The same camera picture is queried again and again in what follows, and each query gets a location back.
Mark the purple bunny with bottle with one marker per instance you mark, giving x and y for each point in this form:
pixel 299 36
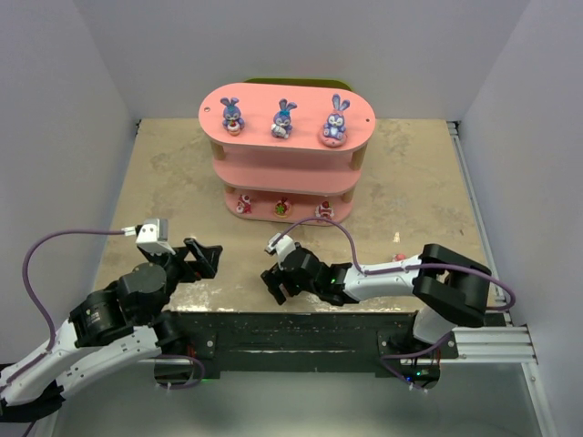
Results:
pixel 281 126

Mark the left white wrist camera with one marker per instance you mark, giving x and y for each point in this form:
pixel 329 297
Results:
pixel 151 236

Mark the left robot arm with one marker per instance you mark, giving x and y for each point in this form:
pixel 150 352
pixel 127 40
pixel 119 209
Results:
pixel 123 323

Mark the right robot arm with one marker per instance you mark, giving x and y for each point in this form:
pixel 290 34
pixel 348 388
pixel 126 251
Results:
pixel 453 288

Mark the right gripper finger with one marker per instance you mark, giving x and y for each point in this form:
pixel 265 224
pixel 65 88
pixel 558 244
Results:
pixel 271 276
pixel 277 289

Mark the round pink flower toy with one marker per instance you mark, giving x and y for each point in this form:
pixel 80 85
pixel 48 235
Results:
pixel 283 208

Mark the green board behind shelf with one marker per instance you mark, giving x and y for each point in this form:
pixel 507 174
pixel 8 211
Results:
pixel 300 81

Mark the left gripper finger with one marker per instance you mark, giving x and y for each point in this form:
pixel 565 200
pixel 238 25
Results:
pixel 192 245
pixel 209 260

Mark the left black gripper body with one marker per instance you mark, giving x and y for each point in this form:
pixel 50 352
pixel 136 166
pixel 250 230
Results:
pixel 189 262

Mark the red white strawberry toy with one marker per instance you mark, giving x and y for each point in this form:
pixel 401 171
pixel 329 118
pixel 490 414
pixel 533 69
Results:
pixel 324 210

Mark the red pink cake toy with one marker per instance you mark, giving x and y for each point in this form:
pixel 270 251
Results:
pixel 243 205

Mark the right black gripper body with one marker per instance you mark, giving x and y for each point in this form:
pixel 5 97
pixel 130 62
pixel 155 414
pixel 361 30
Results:
pixel 277 282

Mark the black base frame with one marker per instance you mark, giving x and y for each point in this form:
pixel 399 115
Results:
pixel 323 342

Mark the aluminium rail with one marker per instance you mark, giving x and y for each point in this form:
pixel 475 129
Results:
pixel 490 345

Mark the pink three-tier shelf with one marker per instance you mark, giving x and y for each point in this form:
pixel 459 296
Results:
pixel 300 167

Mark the purple bunny with cupcake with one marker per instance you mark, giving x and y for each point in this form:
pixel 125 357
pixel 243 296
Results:
pixel 232 122

